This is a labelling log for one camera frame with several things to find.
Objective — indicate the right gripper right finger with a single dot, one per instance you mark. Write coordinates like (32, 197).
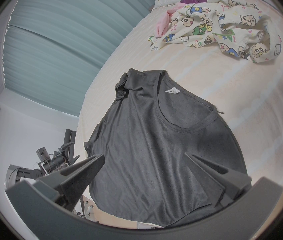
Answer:
(221, 184)

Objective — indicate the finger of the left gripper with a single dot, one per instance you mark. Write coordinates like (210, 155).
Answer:
(72, 160)
(65, 147)

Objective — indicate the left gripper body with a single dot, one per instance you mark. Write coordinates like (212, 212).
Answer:
(57, 162)

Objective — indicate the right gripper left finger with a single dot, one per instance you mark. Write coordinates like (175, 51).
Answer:
(81, 176)

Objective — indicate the black T-shirt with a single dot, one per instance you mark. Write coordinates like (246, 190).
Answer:
(144, 159)

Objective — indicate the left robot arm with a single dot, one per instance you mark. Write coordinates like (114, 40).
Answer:
(24, 172)

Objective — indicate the bed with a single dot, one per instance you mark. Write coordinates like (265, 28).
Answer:
(243, 84)

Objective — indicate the blue-green curtain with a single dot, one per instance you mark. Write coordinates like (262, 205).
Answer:
(56, 71)
(81, 9)

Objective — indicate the pink garment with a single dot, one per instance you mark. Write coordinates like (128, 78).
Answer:
(164, 24)

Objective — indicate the white printed pyjama top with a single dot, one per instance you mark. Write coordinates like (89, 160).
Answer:
(206, 21)

